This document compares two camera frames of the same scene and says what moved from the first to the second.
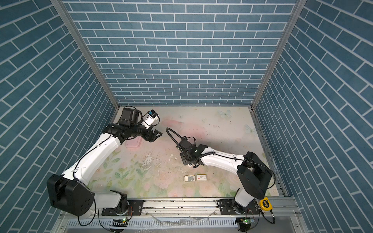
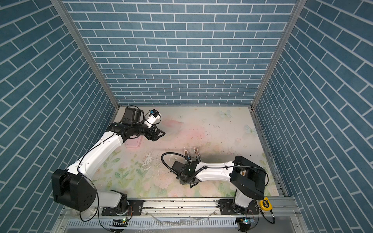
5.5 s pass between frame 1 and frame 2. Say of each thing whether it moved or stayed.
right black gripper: moved
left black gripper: stayed
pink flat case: stayed
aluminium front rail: stayed
